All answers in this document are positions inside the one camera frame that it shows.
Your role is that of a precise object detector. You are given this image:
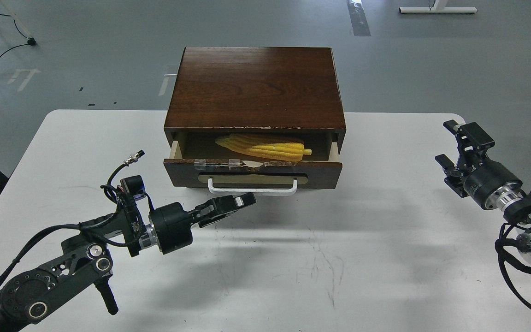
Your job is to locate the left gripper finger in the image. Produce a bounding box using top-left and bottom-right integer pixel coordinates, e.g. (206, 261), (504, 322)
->
(198, 193), (256, 228)
(195, 197), (236, 220)

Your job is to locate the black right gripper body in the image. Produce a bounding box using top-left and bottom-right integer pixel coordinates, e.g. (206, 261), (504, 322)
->
(463, 155), (523, 211)

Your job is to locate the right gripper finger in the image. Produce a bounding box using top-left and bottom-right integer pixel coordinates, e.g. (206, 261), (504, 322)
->
(435, 154), (471, 198)
(443, 120), (495, 170)

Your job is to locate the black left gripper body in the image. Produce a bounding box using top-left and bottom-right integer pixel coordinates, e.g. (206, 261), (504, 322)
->
(149, 202), (194, 255)

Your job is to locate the wooden drawer with white handle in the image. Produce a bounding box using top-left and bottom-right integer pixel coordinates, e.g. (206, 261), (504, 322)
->
(164, 141), (343, 196)

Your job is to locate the yellow corn cob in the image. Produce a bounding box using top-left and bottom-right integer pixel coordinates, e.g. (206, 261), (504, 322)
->
(215, 134), (312, 162)

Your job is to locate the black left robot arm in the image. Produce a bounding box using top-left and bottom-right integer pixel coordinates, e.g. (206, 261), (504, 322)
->
(0, 150), (256, 332)

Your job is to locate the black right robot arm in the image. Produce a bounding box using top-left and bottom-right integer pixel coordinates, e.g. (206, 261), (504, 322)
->
(435, 120), (531, 310)

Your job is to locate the dark wooden cabinet box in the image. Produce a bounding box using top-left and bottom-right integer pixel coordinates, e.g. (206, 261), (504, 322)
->
(164, 47), (347, 146)

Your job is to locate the white desk foot bar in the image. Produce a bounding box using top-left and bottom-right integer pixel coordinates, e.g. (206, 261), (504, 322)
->
(398, 0), (478, 14)

